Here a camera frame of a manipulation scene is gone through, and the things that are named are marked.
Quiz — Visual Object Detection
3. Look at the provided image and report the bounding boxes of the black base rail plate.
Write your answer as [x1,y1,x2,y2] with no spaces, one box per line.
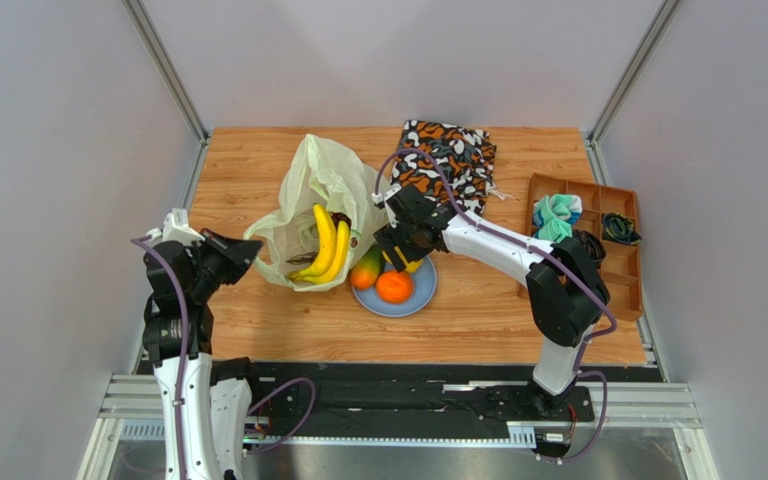
[136,359,665,442]

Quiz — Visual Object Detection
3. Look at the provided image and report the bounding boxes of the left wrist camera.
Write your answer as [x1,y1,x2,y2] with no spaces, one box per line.
[144,208,205,247]

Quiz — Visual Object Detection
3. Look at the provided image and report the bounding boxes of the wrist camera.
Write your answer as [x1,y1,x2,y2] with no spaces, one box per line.
[371,186,401,226]
[144,208,205,247]

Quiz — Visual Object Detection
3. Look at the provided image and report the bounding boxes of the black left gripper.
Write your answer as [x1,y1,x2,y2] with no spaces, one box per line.
[186,228,263,301]

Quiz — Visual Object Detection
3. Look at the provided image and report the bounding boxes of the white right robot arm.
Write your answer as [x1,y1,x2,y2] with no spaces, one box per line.
[371,186,610,396]

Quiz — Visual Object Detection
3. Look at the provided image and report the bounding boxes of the orange tangerine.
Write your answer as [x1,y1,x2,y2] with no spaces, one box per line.
[375,270,414,304]

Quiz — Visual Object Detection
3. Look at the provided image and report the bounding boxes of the green orange mango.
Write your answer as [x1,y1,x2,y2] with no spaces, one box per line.
[349,244,385,290]

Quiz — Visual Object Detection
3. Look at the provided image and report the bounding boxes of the upper teal white sock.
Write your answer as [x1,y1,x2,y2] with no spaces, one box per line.
[532,194,584,227]

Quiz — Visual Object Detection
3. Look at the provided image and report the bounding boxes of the lower teal white sock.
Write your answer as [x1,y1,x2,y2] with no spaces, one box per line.
[535,218,573,243]

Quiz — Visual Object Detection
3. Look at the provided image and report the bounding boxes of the yellow banana bunch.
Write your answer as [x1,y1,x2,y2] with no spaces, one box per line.
[288,204,351,285]

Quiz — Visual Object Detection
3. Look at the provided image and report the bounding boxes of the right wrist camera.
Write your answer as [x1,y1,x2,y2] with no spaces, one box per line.
[371,186,401,226]

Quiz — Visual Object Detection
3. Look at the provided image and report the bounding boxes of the blue plate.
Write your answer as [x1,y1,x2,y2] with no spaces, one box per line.
[351,257,438,318]

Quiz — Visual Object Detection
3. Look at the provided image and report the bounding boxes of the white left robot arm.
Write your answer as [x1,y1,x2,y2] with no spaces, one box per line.
[132,229,263,479]

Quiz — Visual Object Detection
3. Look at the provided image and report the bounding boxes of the pale green plastic bag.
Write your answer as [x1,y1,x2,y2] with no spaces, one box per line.
[244,134,391,292]

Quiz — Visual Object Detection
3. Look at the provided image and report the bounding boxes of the red grape bunch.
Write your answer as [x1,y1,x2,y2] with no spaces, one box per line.
[331,212,352,230]

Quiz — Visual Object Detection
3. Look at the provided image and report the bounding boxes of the navy yellow rolled tie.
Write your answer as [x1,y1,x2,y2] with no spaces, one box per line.
[601,212,642,246]

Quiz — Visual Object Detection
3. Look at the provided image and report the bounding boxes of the wooden compartment organizer tray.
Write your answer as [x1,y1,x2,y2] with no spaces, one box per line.
[526,174,643,322]

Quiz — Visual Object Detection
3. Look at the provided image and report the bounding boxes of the dark brown rolled tie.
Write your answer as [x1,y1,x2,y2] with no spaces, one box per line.
[572,229,607,269]

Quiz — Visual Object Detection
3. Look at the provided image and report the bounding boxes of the teal white sock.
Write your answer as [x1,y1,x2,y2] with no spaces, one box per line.
[535,218,573,243]
[532,194,584,227]

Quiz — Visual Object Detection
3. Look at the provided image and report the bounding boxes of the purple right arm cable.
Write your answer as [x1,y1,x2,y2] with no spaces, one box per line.
[373,147,618,465]

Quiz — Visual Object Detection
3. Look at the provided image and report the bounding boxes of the camouflage patterned shorts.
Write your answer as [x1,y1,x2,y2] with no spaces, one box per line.
[389,120,511,216]

